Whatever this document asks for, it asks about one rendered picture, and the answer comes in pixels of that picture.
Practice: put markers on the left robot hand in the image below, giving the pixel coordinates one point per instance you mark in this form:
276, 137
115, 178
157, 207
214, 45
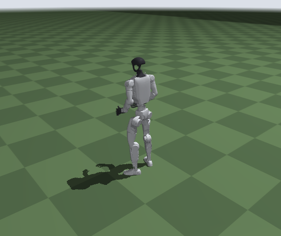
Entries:
118, 111

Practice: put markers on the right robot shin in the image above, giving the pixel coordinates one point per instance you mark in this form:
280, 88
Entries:
148, 148

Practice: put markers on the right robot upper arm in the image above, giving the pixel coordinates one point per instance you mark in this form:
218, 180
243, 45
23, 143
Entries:
153, 86

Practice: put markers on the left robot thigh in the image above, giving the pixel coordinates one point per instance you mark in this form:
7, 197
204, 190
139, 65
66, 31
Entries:
132, 130

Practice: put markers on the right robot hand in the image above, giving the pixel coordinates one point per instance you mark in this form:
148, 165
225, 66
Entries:
135, 105

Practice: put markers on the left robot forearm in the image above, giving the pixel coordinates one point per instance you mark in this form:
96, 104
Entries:
126, 107

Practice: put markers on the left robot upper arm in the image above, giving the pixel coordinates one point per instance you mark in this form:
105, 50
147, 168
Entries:
129, 84

